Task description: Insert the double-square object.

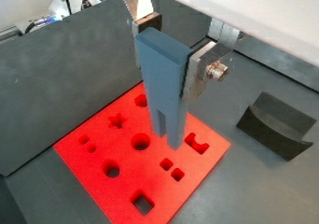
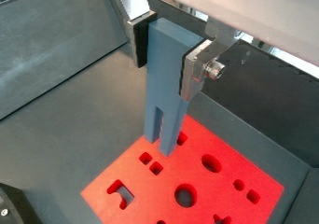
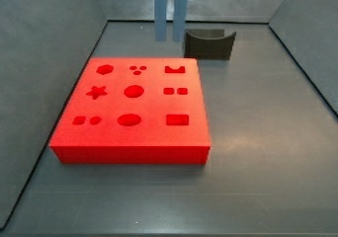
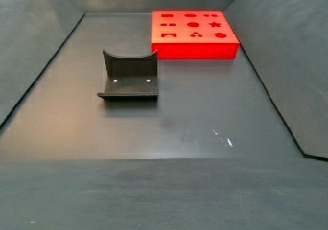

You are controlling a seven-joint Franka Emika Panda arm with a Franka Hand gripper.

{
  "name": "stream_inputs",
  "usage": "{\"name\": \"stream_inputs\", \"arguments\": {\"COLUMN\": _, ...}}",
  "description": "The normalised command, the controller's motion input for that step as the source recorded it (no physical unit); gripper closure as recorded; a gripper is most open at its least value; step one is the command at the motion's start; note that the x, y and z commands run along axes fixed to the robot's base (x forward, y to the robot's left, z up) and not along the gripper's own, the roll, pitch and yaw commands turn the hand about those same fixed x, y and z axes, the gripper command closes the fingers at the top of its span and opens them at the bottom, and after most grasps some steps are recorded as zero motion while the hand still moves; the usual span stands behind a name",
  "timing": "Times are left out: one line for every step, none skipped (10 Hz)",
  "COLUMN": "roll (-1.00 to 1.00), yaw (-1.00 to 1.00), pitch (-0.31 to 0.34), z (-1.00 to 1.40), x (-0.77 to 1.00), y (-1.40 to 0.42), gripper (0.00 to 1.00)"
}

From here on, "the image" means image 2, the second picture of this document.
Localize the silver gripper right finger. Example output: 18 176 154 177
179 17 242 101

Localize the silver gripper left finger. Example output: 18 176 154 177
114 0 158 67

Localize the blue double-square peg object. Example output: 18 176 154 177
145 19 203 156

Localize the red shape-sorting board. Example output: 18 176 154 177
82 118 285 224

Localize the black device corner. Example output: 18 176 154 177
0 183 43 224

